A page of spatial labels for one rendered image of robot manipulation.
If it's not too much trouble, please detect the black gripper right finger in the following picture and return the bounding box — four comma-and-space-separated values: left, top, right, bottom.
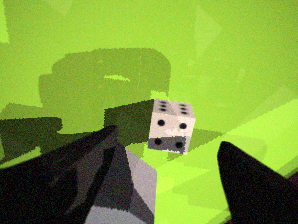
217, 141, 298, 224

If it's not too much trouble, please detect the white die with black pips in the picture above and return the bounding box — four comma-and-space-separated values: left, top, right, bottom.
147, 98, 196, 155

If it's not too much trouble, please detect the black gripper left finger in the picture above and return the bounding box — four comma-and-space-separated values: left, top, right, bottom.
0, 125, 118, 224

